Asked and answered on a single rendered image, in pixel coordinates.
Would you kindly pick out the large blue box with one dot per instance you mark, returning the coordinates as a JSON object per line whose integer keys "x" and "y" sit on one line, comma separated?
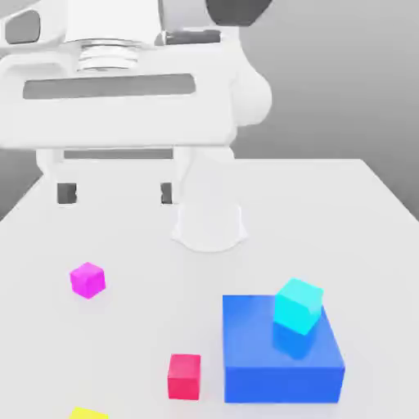
{"x": 278, "y": 376}

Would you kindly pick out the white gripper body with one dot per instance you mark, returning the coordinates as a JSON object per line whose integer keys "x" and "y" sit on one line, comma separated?
{"x": 114, "y": 121}

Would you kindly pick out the small yellow cube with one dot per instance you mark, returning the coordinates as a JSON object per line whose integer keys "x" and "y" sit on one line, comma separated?
{"x": 88, "y": 413}

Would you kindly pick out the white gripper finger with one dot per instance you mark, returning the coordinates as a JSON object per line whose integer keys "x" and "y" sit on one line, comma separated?
{"x": 181, "y": 170}
{"x": 49, "y": 167}

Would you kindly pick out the small red cube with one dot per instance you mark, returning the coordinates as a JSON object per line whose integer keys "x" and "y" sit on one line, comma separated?
{"x": 184, "y": 377}

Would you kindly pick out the small magenta cube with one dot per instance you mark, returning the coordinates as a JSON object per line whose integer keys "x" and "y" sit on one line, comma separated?
{"x": 87, "y": 280}

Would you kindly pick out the small cyan cube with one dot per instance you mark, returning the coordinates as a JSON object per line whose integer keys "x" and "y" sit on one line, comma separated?
{"x": 296, "y": 307}

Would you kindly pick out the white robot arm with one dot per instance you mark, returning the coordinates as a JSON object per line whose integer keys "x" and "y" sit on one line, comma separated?
{"x": 111, "y": 19}

